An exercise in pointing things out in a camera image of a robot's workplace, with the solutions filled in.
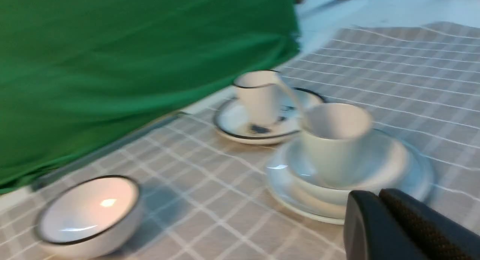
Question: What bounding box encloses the pale blue plate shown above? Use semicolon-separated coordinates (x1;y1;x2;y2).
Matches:
265;138;435;225

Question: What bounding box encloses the green backdrop cloth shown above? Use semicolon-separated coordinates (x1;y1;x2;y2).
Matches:
1;0;300;194

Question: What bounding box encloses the white bowl black rim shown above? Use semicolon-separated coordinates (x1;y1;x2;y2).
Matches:
33;175;144;260

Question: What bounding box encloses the pale blue cup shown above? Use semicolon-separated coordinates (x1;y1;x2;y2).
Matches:
299;103;373;188

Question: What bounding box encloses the white cup black rim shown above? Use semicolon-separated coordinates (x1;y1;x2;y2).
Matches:
233;70;285;127

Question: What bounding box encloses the white plate cartoon print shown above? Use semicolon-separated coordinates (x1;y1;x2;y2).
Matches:
214;88;326;145

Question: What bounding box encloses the grey checked tablecloth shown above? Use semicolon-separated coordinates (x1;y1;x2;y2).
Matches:
1;22;479;260

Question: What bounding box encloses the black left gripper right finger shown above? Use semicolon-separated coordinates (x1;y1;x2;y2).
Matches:
379;188;480;260

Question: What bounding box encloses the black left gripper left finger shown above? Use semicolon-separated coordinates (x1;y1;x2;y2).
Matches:
343;190;428;260

